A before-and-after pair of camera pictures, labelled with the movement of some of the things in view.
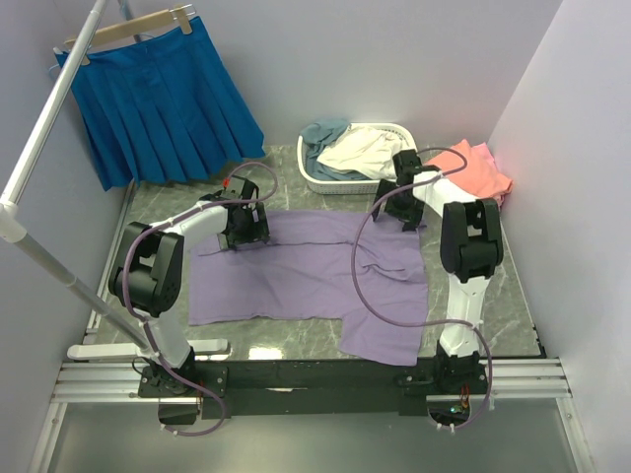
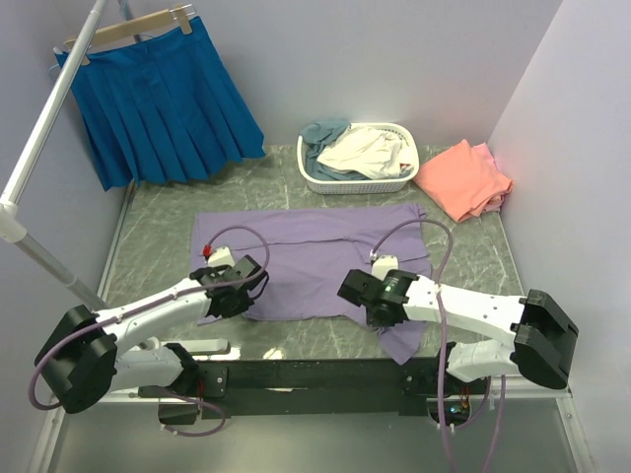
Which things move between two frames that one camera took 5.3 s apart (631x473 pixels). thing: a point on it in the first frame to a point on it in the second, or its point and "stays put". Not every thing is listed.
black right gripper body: [398, 209] to [352, 287]
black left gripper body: [251, 229] to [248, 268]
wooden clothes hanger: [104, 33] stays put
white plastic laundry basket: [359, 186] stays put
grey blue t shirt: [315, 137] stays put
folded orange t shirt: [476, 177] stays put
